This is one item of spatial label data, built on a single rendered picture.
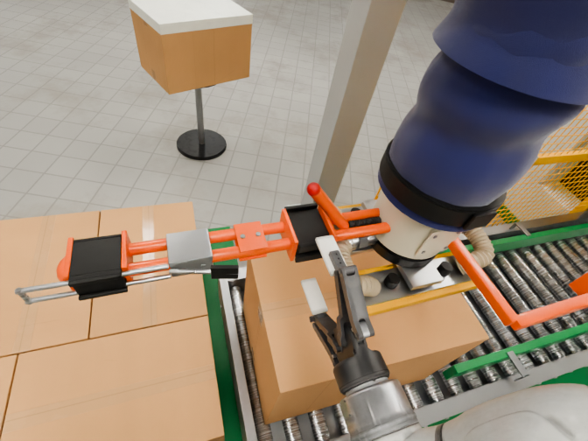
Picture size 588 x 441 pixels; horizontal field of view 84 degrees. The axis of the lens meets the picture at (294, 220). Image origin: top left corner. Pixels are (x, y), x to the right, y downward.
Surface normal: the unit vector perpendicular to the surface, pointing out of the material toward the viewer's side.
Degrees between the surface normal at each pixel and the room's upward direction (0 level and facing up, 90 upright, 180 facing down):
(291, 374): 0
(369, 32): 90
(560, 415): 54
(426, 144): 75
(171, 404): 0
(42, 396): 0
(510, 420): 66
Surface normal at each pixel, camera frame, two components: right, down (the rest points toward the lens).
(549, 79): -0.17, 0.49
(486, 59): -0.68, 0.10
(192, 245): 0.15, -0.65
